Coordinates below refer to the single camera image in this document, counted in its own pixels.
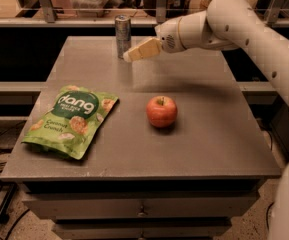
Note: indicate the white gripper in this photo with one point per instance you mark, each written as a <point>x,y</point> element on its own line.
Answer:
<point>168,36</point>

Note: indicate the silver redbull can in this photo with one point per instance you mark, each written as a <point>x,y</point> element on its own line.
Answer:
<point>123,34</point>

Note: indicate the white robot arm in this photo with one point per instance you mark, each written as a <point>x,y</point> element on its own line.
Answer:
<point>228,24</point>

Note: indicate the red apple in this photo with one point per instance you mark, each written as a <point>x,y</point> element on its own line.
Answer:
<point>161,111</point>

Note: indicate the green dang snack bag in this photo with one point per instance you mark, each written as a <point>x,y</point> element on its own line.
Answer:
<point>69,127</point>

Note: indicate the grey drawer cabinet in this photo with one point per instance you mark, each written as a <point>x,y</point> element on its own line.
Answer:
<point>136,181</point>

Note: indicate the metal shelf rail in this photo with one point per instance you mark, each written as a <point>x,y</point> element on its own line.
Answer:
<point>84,17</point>

